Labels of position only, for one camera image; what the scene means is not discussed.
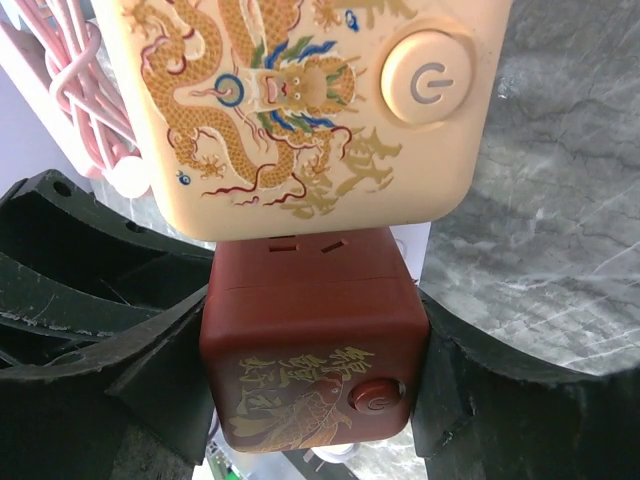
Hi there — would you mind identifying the pink power strip cable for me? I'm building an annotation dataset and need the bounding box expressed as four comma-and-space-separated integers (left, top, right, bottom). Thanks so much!
14, 0, 151, 199

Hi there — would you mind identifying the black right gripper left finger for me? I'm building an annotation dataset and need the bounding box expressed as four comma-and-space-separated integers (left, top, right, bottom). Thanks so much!
1, 289, 213, 479

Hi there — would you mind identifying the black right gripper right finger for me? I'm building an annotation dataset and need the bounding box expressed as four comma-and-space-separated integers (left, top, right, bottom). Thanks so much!
412, 293, 639, 479

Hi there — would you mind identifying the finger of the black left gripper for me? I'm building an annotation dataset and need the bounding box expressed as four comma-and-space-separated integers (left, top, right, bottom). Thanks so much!
1, 170, 213, 368

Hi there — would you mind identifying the brown cube plug adapter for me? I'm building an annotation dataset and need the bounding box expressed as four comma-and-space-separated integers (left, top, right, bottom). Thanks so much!
199, 227, 430, 453

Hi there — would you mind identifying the white power strip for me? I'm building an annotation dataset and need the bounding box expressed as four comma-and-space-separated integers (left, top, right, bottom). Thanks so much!
390, 223, 431, 285

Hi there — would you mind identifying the tan cube plug adapter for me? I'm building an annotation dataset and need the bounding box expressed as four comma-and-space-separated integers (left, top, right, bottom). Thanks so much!
93, 0, 512, 242

